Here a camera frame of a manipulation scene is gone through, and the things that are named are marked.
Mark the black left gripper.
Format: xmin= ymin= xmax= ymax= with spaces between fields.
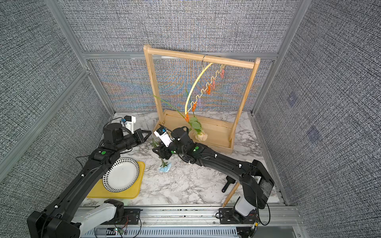
xmin=115 ymin=129 xmax=152 ymax=153

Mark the blue artificial carnation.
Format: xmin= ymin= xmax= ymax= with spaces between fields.
xmin=152 ymin=139 xmax=171 ymax=173

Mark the peach artificial rose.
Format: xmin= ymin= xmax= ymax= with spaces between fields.
xmin=153 ymin=95 xmax=208 ymax=142

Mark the orange clip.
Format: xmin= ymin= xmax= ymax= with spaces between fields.
xmin=191 ymin=102 xmax=197 ymax=112
xmin=207 ymin=85 xmax=212 ymax=95

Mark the yellow wavy clothes hanger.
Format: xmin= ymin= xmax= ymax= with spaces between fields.
xmin=184 ymin=63 xmax=226 ymax=114

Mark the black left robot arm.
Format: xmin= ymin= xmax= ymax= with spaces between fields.
xmin=27 ymin=123 xmax=152 ymax=238

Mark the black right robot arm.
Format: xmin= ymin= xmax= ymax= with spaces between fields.
xmin=153 ymin=126 xmax=275 ymax=224

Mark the white plate black pattern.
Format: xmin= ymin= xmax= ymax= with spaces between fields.
xmin=102 ymin=158 xmax=140 ymax=193

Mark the wooden hanging rack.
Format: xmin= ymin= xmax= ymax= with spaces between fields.
xmin=143 ymin=44 xmax=261 ymax=154

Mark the yellow tray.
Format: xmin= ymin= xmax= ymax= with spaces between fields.
xmin=86 ymin=161 xmax=145 ymax=199

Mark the black hair brush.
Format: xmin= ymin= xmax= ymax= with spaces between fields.
xmin=221 ymin=176 xmax=236 ymax=193

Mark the wooden spatula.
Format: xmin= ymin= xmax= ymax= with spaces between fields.
xmin=222 ymin=182 xmax=240 ymax=207

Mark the pink clip top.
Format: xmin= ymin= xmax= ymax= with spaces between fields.
xmin=220 ymin=69 xmax=225 ymax=79

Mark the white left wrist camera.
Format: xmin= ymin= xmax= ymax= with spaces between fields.
xmin=122 ymin=115 xmax=136 ymax=134

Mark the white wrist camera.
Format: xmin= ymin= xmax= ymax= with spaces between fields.
xmin=154 ymin=126 xmax=172 ymax=147
xmin=122 ymin=115 xmax=136 ymax=134

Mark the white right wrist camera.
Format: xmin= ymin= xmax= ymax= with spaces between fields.
xmin=154 ymin=126 xmax=172 ymax=147

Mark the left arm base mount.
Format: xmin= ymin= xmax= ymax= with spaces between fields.
xmin=102 ymin=199 xmax=141 ymax=225

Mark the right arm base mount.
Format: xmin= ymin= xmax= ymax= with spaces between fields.
xmin=215 ymin=207 xmax=259 ymax=230

